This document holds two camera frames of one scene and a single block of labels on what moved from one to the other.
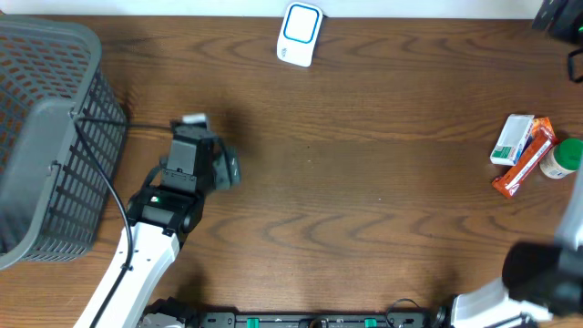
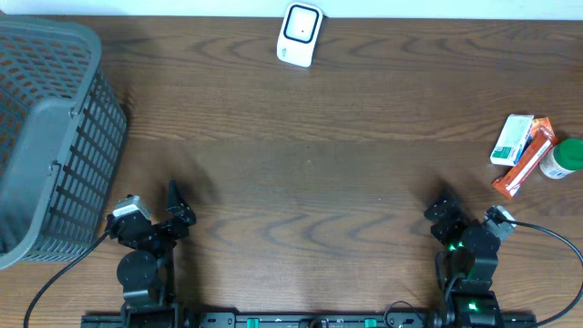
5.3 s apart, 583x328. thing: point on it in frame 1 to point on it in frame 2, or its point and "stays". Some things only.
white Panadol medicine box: x=516 y=135 stays
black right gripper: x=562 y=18 to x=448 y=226
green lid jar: x=563 y=158 stays
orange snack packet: x=540 y=140 stays
